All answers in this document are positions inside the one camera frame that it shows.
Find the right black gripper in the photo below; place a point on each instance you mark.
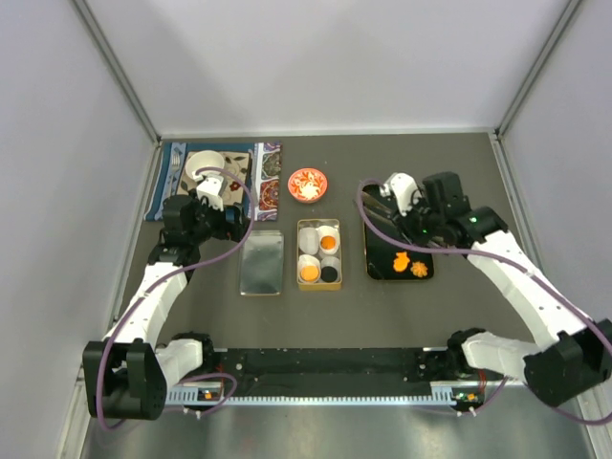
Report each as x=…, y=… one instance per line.
x=406, y=229

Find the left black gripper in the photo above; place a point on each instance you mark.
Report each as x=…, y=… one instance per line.
x=229, y=230

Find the black serving tongs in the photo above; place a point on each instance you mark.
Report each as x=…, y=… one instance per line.
x=385, y=218

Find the orange round cookie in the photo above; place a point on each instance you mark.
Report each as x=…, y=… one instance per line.
x=309, y=273
x=329, y=244

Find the black sandwich cookie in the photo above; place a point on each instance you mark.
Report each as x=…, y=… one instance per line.
x=329, y=274

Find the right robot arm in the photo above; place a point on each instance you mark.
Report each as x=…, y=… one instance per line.
x=567, y=355

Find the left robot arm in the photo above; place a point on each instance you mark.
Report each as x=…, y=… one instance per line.
x=126, y=374

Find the orange flower cookie bottom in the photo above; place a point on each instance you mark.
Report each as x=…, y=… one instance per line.
x=419, y=269

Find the orange fish shaped cookie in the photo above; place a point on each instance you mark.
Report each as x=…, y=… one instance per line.
x=401, y=262

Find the black rectangular tray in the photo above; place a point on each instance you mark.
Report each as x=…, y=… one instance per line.
x=379, y=254

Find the white ceramic cup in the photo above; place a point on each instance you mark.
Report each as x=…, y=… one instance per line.
x=201, y=164

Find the floral square coaster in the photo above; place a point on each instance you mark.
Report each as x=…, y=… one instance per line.
x=236, y=163

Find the blue patterned placemat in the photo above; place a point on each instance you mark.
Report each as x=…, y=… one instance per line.
x=263, y=179

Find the white paper cup top-right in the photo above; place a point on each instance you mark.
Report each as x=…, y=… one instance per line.
x=328, y=230

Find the gold cookie tin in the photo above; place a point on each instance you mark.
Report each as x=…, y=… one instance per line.
x=318, y=286

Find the white paper cup bottom-right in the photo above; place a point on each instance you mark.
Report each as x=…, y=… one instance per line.
x=331, y=261

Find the white paper cup top-left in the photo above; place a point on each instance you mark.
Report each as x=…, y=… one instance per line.
x=308, y=240

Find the red patterned small bowl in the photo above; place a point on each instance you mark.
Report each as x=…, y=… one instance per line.
x=307, y=185

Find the white paper cup bottom-left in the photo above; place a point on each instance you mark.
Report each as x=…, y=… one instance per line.
x=306, y=259

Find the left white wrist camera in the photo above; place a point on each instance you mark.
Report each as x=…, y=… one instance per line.
x=210, y=189

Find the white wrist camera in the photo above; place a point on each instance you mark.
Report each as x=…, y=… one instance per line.
x=404, y=190
x=210, y=189

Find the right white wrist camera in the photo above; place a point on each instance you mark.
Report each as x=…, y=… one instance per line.
x=404, y=190

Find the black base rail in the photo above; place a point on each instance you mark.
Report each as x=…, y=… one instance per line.
x=334, y=372

